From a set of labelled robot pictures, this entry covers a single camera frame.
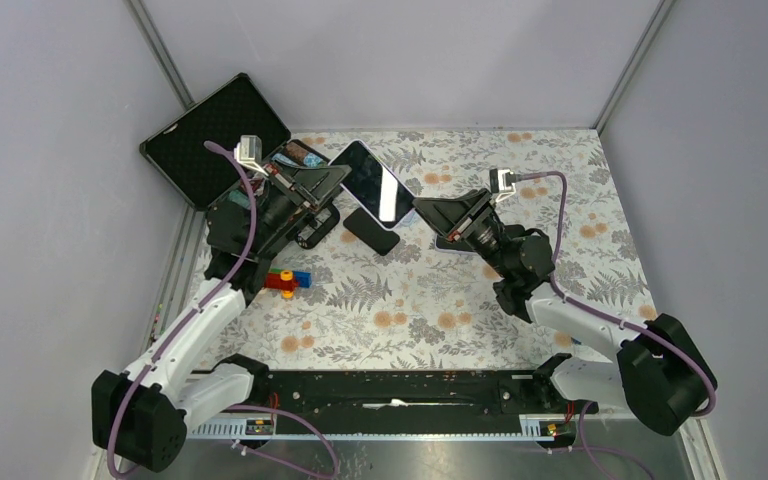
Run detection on purple cable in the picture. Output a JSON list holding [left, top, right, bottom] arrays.
[[506, 170, 720, 480], [105, 140, 342, 480]]

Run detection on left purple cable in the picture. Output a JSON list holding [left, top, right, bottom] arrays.
[[105, 140, 342, 480]]

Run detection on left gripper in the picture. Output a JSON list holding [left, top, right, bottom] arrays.
[[247, 157, 352, 254]]

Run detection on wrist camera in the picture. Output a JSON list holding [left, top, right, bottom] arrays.
[[489, 168, 516, 204], [232, 135, 268, 177]]

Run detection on black phone from blue case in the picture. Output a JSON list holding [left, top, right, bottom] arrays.
[[343, 208, 401, 256]]

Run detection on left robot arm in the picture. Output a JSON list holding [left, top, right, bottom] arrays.
[[91, 163, 351, 479]]

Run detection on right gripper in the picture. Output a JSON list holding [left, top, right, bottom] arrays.
[[409, 188, 514, 278]]

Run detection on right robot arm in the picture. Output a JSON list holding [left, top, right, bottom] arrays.
[[413, 189, 717, 436]]

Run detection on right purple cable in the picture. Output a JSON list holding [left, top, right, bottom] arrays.
[[506, 170, 720, 480]]

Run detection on light blue phone case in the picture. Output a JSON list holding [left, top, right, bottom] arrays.
[[397, 209, 418, 229]]

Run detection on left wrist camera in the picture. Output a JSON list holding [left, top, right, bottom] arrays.
[[232, 135, 268, 177]]

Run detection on black poker chip case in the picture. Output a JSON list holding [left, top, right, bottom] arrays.
[[139, 72, 342, 265]]

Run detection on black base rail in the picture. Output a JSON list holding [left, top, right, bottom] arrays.
[[208, 368, 601, 439]]

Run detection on floral table mat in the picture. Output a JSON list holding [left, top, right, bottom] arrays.
[[198, 130, 656, 370]]

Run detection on red toy brick car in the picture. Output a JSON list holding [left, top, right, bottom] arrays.
[[264, 269, 313, 299]]

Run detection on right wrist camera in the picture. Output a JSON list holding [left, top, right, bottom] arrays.
[[489, 168, 516, 204]]

